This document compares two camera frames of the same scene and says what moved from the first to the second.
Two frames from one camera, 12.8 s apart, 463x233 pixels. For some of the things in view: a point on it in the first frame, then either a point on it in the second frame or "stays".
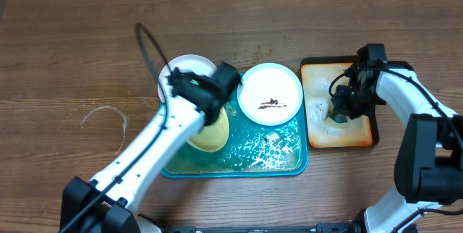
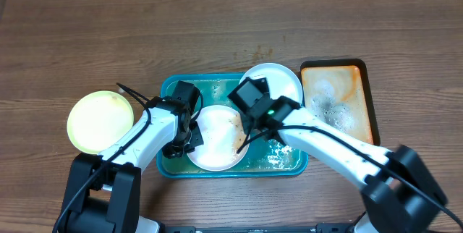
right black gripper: (342, 106) → (247, 123)
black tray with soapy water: (325, 128) stays
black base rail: (343, 227) stays
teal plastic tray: (251, 150) stays
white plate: (199, 64) → (223, 134)
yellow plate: (211, 137) → (97, 119)
